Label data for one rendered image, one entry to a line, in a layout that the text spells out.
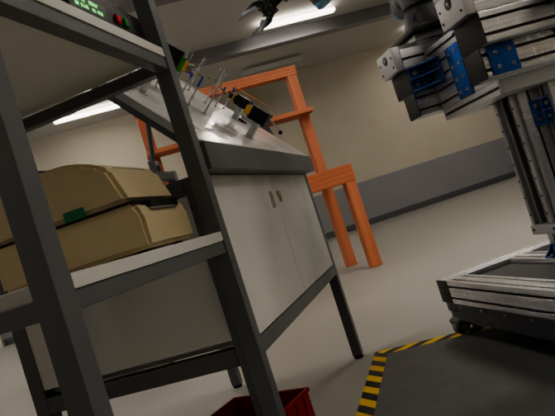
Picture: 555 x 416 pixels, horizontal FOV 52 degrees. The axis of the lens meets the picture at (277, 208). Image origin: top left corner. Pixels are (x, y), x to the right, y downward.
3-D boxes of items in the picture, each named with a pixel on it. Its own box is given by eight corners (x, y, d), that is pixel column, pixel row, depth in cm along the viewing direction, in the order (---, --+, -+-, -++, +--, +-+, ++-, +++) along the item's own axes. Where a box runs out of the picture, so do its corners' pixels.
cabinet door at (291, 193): (334, 264, 236) (305, 173, 237) (307, 290, 183) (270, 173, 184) (329, 266, 237) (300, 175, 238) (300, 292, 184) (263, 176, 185)
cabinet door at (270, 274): (305, 290, 183) (268, 174, 184) (256, 338, 130) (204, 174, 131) (300, 292, 184) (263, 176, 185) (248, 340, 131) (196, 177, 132)
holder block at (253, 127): (270, 151, 180) (285, 124, 178) (238, 132, 183) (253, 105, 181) (273, 152, 185) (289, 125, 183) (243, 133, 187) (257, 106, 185)
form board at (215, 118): (195, 146, 127) (198, 139, 127) (-126, -53, 146) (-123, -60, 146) (305, 159, 241) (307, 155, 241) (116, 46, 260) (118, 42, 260)
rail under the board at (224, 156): (315, 170, 240) (310, 155, 240) (212, 167, 126) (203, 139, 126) (302, 174, 242) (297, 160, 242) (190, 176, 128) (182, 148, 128)
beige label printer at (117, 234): (197, 238, 116) (168, 146, 116) (154, 250, 95) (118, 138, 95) (69, 280, 122) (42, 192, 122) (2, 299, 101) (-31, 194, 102)
